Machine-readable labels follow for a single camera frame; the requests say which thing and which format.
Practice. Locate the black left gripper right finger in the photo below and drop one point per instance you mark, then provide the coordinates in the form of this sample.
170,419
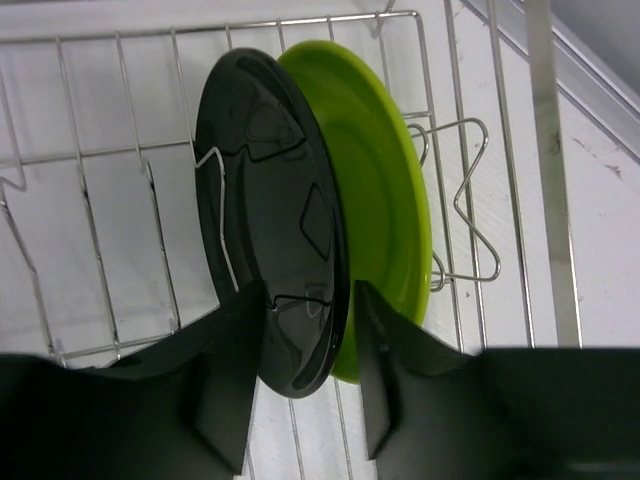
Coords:
432,412

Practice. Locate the wire dish rack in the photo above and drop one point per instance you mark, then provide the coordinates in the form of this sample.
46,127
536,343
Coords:
101,253

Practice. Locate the lime green plate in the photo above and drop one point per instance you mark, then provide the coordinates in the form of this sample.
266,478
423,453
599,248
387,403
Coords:
377,171

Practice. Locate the black plate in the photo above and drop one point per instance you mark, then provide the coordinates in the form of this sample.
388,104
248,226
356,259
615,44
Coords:
269,211

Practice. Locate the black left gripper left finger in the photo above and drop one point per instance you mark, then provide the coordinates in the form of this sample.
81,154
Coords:
178,409

